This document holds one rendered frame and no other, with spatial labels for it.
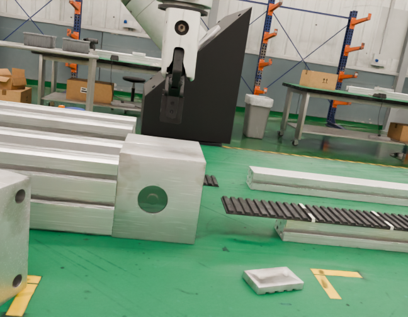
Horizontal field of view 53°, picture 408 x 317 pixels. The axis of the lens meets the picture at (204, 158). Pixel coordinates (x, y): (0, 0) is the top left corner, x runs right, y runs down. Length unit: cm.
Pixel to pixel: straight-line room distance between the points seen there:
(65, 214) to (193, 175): 14
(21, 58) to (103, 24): 165
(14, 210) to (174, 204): 17
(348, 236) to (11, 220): 39
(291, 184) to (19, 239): 47
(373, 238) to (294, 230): 10
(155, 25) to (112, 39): 714
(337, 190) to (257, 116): 487
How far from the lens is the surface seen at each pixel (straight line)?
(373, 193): 76
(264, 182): 69
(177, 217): 44
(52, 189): 45
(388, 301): 45
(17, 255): 35
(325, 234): 53
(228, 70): 99
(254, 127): 560
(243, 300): 38
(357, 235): 55
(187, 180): 43
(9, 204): 32
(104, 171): 43
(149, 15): 103
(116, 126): 61
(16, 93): 557
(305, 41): 862
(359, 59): 906
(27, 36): 363
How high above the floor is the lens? 98
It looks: 14 degrees down
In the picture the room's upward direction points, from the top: 8 degrees clockwise
